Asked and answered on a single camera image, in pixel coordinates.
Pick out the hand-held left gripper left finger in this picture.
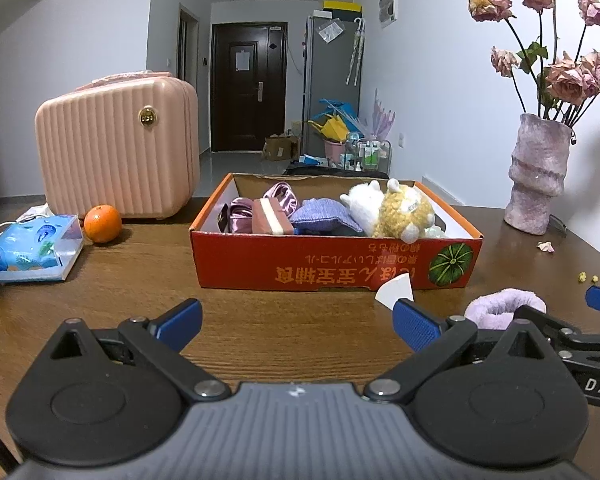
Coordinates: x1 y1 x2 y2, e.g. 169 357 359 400
50 298 232 402

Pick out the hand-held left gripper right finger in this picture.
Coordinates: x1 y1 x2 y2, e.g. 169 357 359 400
364 298 556 403

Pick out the fluffy lilac scrunchie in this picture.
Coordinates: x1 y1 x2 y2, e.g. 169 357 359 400
464 290 547 332

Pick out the orange cardboard box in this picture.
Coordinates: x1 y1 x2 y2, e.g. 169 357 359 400
189 172 483 292

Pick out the purple drawstring pouch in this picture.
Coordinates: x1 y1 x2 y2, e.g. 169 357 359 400
290 198 366 236

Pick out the tan curly plush toy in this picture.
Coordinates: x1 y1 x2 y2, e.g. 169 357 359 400
372 178 436 245

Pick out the mauve satin scrunchie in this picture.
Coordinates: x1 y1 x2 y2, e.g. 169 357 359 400
262 182 303 218
217 197 256 235

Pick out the orange fruit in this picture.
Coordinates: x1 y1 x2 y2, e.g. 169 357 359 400
83 205 123 244

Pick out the white fluffy plush toy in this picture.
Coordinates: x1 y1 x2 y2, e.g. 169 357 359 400
340 180 386 236

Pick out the pink striped pouch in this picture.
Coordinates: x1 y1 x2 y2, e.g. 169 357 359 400
252 197 296 237

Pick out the pink textured vase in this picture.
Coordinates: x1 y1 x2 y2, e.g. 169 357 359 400
503 112 577 236

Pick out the blue tissue pack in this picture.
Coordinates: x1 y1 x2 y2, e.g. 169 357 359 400
0 214 85 285

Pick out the rolling cart with bottles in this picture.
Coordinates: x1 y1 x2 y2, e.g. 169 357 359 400
345 132 392 173

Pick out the black cloth cover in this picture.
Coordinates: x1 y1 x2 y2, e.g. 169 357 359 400
282 162 376 178

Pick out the pink ribbed suitcase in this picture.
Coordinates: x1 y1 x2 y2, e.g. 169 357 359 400
35 77 201 222

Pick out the brown cardboard box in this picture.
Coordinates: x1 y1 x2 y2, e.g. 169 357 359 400
262 135 301 161

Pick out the yellow plastic item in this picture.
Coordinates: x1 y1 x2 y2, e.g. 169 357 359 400
312 115 348 142

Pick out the dark brown entrance door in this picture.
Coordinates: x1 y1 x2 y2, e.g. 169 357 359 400
211 22 288 153

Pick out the bunch of dried roses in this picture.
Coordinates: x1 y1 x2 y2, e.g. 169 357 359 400
468 0 600 128

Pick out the pink folded cloth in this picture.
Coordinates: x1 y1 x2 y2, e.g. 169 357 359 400
75 71 173 92

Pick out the grey refrigerator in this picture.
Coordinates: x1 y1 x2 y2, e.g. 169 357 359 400
302 14 363 161

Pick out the white folded umbrella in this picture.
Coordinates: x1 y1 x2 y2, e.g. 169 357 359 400
346 17 367 86

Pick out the clear bag on refrigerator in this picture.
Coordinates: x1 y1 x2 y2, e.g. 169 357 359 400
317 20 345 43

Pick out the yellow and black box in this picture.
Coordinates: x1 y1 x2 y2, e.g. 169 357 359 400
322 0 363 21

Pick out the purple wall decal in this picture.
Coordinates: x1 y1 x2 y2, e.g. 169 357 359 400
372 89 397 140

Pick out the blue folding frame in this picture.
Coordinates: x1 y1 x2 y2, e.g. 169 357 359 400
317 99 358 126

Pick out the dark side door frame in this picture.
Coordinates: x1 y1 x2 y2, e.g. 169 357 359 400
177 2 201 86

